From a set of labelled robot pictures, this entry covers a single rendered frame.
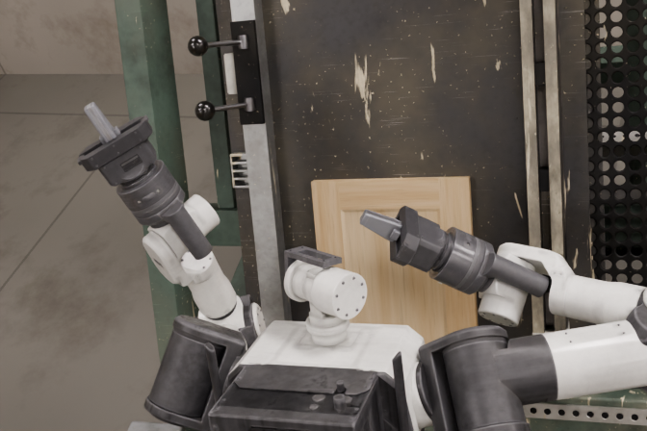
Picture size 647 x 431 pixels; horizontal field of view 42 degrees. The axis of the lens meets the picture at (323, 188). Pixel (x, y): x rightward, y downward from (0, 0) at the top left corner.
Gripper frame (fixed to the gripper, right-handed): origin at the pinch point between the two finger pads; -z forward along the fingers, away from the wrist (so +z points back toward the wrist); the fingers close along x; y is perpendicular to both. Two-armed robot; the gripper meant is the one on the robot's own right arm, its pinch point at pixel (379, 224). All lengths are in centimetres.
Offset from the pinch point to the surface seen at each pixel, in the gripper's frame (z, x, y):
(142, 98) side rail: -44, -45, 18
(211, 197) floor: -17, -218, 127
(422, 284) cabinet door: 19.8, -25.1, 20.1
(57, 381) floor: -42, -131, 176
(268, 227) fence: -11.0, -33.3, 26.9
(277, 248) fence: -7.5, -31.8, 29.6
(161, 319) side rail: -22, -33, 58
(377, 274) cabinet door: 12.0, -27.6, 23.5
